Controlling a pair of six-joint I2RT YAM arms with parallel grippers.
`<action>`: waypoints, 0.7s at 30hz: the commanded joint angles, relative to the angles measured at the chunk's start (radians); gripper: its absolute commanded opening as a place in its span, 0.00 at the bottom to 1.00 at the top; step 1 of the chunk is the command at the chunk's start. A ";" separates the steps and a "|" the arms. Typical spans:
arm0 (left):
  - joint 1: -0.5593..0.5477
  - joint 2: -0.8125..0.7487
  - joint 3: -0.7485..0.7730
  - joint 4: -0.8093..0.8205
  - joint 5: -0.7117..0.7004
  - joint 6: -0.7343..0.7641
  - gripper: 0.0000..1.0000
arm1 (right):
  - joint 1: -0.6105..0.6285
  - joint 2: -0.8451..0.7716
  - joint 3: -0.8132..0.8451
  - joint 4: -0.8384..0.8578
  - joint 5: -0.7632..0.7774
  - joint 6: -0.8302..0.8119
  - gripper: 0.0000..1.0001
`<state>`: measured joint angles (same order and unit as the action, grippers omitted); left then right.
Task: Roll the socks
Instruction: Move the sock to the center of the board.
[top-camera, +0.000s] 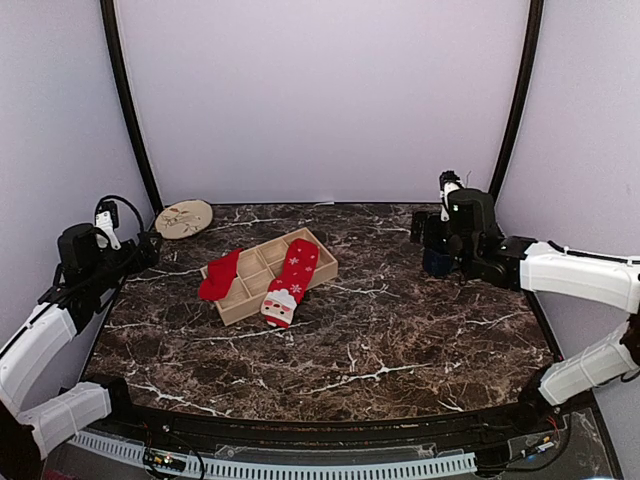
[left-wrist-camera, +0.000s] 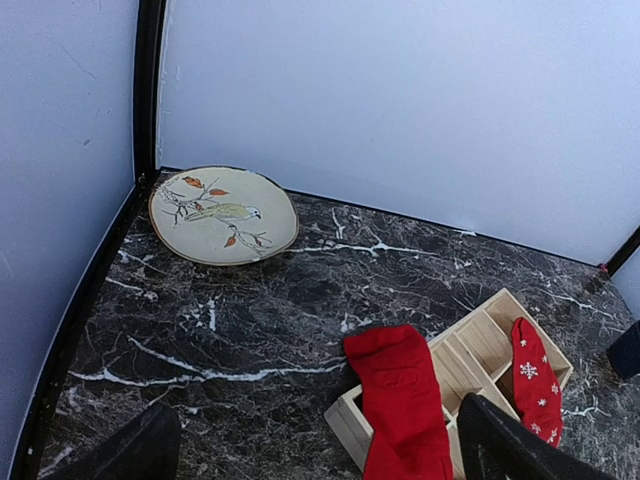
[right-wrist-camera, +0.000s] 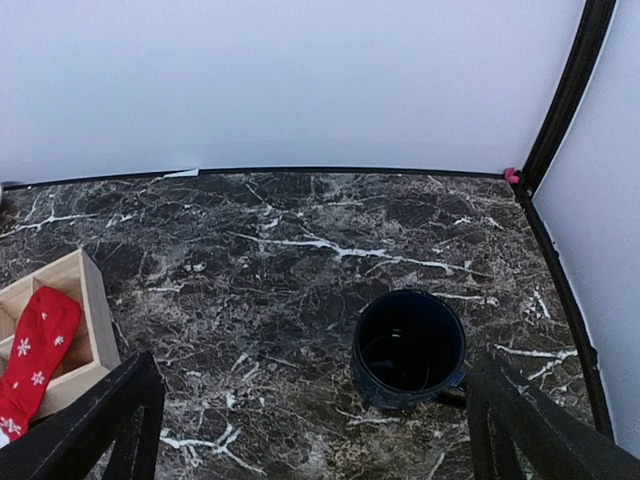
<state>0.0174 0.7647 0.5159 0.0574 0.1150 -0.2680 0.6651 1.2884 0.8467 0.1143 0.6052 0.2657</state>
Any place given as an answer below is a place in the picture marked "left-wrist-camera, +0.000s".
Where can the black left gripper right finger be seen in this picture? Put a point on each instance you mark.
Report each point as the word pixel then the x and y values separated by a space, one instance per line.
pixel 496 446

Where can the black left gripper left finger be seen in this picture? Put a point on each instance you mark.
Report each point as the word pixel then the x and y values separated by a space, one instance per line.
pixel 147 447

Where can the red snowflake santa sock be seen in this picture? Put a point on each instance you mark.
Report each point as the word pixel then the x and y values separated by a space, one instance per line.
pixel 537 392

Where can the plain red sock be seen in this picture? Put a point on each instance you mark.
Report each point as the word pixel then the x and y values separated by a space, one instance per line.
pixel 401 400

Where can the wooden compartment tray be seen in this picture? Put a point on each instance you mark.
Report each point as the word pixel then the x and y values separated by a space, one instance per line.
pixel 475 355

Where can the dark blue mug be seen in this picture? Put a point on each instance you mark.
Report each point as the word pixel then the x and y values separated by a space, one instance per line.
pixel 624 353

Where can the bird painted ceramic plate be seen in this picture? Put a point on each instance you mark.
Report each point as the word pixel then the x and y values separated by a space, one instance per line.
pixel 223 216

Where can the black right frame post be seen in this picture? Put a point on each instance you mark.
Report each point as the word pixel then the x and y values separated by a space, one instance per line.
pixel 622 254

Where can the black frame post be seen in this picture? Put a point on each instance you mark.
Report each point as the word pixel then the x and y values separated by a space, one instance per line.
pixel 622 254
pixel 147 60

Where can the black left frame post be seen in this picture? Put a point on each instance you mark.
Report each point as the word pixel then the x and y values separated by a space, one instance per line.
pixel 147 60

